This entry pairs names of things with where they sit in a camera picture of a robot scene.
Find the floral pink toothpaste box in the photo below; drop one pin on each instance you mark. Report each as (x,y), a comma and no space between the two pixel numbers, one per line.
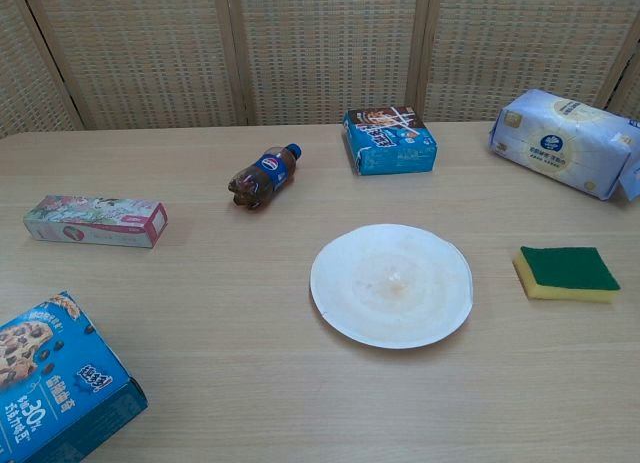
(95,221)

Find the white paper plate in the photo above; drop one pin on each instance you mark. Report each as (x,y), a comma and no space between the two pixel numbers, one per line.
(391,285)

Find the blue chocolate cookie box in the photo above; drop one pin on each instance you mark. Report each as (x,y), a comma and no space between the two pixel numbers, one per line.
(50,383)

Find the white tissue paper pack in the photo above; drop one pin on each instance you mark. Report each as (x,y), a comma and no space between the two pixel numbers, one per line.
(562,143)

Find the pepsi cola plastic bottle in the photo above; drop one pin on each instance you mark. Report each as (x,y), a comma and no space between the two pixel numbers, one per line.
(262,177)

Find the green and yellow sponge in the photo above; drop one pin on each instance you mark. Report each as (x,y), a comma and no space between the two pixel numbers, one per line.
(570,270)

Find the blue snack stick box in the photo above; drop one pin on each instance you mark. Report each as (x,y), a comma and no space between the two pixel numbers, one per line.
(387,144)

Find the woven folding screen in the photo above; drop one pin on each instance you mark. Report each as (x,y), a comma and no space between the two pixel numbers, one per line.
(320,53)

